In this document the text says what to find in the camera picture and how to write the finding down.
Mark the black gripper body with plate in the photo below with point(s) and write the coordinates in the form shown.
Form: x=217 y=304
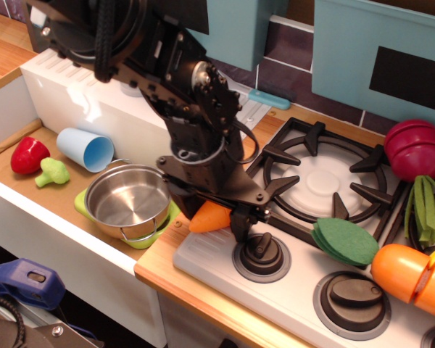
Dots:
x=218 y=178

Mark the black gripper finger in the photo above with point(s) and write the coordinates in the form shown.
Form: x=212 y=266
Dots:
x=186 y=199
x=243 y=217

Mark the small orange plastic carrot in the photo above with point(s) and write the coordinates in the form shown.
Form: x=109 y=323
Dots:
x=210 y=217

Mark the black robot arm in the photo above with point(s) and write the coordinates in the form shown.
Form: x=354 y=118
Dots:
x=134 y=43

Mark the stainless steel pot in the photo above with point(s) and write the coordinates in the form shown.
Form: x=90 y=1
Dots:
x=130 y=202

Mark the green felt carrot leaves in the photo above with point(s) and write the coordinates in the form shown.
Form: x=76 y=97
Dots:
x=344 y=241

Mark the green pot trivet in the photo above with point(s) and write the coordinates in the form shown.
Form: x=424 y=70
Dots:
x=166 y=226

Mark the large orange toy carrot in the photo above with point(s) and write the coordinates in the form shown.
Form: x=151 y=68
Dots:
x=407 y=274

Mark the left black stove knob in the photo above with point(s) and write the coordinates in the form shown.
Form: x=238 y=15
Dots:
x=262 y=258

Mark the light blue plastic cup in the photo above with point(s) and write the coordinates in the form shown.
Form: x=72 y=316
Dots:
x=89 y=150

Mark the grey toy faucet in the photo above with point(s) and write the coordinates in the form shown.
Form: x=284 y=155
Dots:
x=130 y=91

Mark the black stove burner grate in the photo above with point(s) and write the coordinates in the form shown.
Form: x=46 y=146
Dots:
x=336 y=178

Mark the green toy broccoli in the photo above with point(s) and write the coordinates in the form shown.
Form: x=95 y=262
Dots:
x=53 y=171

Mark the middle black stove knob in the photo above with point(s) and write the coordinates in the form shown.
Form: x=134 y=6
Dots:
x=352 y=306

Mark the white toy sink basin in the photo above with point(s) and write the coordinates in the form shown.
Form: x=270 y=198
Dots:
x=87 y=125

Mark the red toy pepper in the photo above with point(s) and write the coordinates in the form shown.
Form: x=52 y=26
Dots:
x=27 y=156

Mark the blue plastic clamp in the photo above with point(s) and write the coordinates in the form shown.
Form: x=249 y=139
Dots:
x=31 y=283

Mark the dark red toy onion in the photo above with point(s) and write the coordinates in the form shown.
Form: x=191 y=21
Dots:
x=410 y=148

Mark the green felt onion stalks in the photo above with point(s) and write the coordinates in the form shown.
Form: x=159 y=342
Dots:
x=420 y=211

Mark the teal cabinet panel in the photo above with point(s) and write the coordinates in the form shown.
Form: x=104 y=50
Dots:
x=375 y=57

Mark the teal small handle piece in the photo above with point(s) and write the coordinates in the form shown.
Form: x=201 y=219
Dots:
x=269 y=99

